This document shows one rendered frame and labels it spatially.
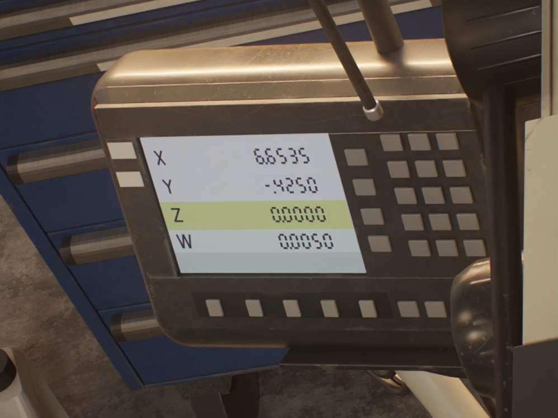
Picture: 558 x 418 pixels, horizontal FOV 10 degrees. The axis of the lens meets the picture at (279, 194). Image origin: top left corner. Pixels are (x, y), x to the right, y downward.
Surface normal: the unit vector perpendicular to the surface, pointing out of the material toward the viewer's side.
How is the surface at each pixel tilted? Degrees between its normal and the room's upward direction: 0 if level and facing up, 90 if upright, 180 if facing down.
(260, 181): 71
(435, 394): 54
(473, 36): 49
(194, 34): 34
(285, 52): 20
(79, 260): 90
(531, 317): 0
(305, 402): 0
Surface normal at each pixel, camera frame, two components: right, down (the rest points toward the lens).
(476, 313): -0.36, -0.24
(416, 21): -0.11, 0.75
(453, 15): -0.73, -0.14
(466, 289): -0.72, -0.45
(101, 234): -0.36, -0.65
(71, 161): -0.30, 0.26
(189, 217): -0.40, 0.50
